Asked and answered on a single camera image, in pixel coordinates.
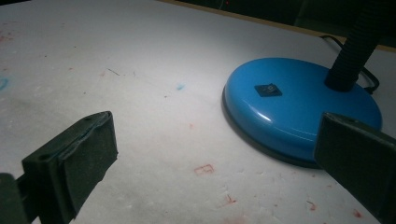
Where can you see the blue desk lamp base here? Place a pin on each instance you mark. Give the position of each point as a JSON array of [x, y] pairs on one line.
[[289, 112]]

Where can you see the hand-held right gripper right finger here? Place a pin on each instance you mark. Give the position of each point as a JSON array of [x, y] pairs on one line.
[[358, 155]]

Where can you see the black flexible lamp neck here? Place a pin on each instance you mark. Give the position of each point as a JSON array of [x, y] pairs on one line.
[[369, 77]]

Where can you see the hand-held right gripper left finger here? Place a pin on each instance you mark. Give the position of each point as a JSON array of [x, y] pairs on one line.
[[71, 165]]

